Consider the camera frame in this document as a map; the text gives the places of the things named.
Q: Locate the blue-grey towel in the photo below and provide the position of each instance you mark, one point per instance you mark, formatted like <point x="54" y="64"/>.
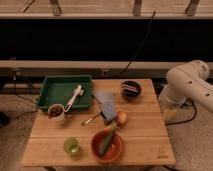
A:
<point x="103" y="96"/>

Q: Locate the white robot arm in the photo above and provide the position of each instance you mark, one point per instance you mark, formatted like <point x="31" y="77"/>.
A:
<point x="186" y="81"/>

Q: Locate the green plastic tray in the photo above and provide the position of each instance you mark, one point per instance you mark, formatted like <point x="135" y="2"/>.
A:
<point x="60" y="89"/>

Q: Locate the dark bowl with striped contents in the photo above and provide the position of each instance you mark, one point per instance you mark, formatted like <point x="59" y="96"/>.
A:
<point x="131" y="88"/>

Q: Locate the blue sponge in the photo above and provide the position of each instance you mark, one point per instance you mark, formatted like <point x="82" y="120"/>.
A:
<point x="108" y="110"/>

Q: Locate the white plastic spatula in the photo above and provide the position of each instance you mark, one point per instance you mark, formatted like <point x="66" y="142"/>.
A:
<point x="77" y="92"/>

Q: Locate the orange-yellow apple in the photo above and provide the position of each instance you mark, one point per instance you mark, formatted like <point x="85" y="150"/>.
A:
<point x="121" y="117"/>

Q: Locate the wooden table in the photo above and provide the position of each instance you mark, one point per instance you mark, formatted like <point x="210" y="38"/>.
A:
<point x="145" y="137"/>

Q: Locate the green cucumber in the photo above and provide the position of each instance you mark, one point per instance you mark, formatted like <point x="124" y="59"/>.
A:
<point x="105" y="144"/>

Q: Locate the white cup with brown contents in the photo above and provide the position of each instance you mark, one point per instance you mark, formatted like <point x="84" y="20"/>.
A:
<point x="56" y="112"/>

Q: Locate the orange bowl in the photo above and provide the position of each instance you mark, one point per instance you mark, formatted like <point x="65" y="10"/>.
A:
<point x="114" y="151"/>

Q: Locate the green plastic cup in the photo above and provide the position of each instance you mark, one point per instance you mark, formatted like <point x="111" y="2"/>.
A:
<point x="71" y="146"/>

